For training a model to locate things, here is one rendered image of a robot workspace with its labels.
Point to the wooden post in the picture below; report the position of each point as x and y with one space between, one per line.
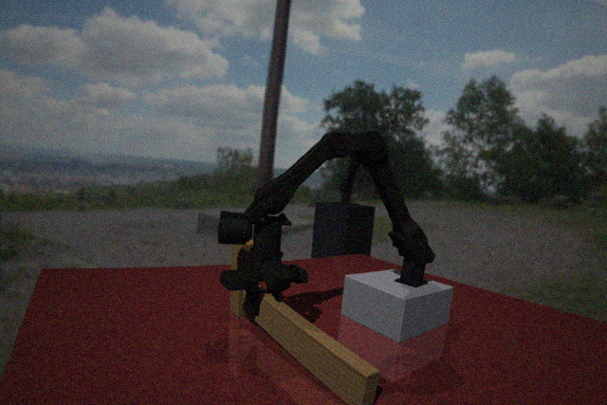
241 259

